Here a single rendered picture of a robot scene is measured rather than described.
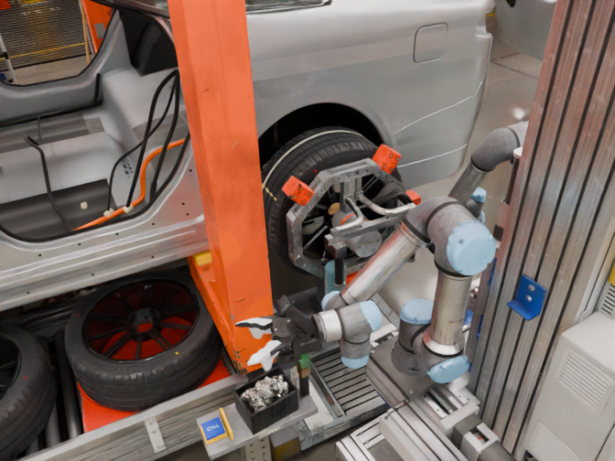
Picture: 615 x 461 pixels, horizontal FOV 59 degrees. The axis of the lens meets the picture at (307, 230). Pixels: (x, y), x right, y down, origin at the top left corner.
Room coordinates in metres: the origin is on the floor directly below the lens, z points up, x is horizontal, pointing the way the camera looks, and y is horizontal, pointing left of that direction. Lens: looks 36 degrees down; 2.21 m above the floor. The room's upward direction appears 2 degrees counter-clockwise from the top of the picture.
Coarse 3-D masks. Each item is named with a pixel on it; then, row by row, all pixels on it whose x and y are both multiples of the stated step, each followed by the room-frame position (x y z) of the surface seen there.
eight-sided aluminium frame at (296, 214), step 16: (368, 160) 1.94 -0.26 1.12; (320, 176) 1.85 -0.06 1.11; (336, 176) 1.83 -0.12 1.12; (352, 176) 1.87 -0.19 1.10; (384, 176) 1.93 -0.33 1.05; (320, 192) 1.81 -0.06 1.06; (304, 208) 1.77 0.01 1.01; (288, 224) 1.79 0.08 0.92; (288, 240) 1.80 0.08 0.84; (384, 240) 1.95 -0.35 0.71; (304, 256) 1.82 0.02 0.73; (368, 256) 1.93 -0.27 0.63; (320, 272) 1.80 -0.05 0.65; (352, 272) 1.87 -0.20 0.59
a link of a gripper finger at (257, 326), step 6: (252, 318) 0.96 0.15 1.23; (258, 318) 0.96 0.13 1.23; (264, 318) 0.96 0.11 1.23; (240, 324) 0.95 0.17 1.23; (246, 324) 0.95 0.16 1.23; (252, 324) 0.94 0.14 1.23; (258, 324) 0.94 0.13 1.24; (264, 324) 0.94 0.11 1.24; (270, 324) 0.94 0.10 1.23; (252, 330) 0.95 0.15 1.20; (258, 330) 0.95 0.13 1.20; (264, 330) 0.94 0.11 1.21; (258, 336) 0.95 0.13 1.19
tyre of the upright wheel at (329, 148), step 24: (288, 144) 2.06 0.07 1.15; (312, 144) 2.01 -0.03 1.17; (336, 144) 1.98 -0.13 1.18; (360, 144) 2.00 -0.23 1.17; (264, 168) 2.02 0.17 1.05; (288, 168) 1.92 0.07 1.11; (312, 168) 1.88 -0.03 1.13; (264, 192) 1.93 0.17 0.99; (264, 216) 1.87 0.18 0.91; (288, 264) 1.83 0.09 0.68
